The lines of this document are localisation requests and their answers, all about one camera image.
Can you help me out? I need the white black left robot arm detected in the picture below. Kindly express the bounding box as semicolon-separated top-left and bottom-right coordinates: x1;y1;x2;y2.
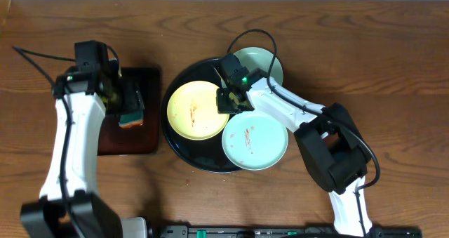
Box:
20;59;149;237

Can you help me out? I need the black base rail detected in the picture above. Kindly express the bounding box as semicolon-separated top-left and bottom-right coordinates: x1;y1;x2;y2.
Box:
154;225;423;238

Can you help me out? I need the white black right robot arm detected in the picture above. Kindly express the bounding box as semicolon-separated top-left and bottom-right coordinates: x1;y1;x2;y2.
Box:
217;67;380;237

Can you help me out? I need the light blue plate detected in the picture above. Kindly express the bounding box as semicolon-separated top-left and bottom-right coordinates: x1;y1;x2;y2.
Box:
234;47;283;85
222;111;288;171

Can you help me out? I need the green orange sponge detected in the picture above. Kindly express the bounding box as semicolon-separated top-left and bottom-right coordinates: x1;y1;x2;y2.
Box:
119;110;144;128

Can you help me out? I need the yellow plate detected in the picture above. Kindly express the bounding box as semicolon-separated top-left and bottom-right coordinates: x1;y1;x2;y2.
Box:
166;81;229;140

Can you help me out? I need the black round tray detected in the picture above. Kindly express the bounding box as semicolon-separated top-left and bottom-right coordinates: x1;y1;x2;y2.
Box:
161;58;242;173

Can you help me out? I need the black rectangular tray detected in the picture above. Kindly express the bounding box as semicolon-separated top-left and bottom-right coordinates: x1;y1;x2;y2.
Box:
98;67;161;156

